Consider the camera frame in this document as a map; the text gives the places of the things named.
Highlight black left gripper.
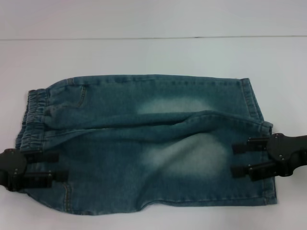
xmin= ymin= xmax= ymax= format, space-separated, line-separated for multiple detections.
xmin=0 ymin=148 xmax=70 ymax=192

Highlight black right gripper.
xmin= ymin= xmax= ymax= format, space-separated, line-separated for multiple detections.
xmin=229 ymin=133 xmax=307 ymax=181

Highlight blue denim shorts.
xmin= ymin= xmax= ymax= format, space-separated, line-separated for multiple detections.
xmin=15 ymin=76 xmax=279 ymax=216

